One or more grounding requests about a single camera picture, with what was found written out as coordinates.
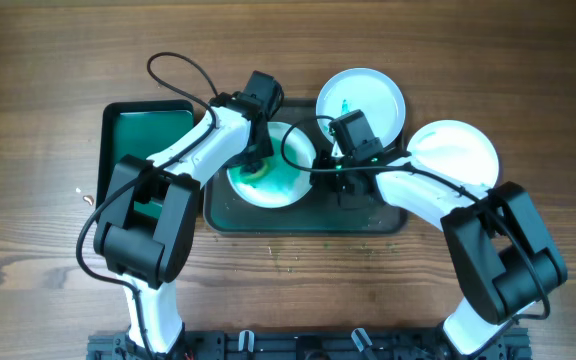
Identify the white plate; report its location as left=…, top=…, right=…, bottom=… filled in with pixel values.
left=315, top=68, right=406, bottom=147
left=407, top=120, right=500, bottom=187
left=227, top=122, right=316, bottom=208

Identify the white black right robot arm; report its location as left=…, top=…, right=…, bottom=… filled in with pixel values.
left=314, top=152, right=568, bottom=359

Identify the dark grey serving tray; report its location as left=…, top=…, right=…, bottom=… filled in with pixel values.
left=204, top=99, right=408, bottom=236

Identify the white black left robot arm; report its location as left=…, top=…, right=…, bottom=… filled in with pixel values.
left=90, top=90, right=283, bottom=359

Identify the green yellow sponge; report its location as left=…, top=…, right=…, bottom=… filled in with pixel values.
left=239, top=158, right=272, bottom=184

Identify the black water tray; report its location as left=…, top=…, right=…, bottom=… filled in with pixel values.
left=97, top=100, right=194, bottom=204

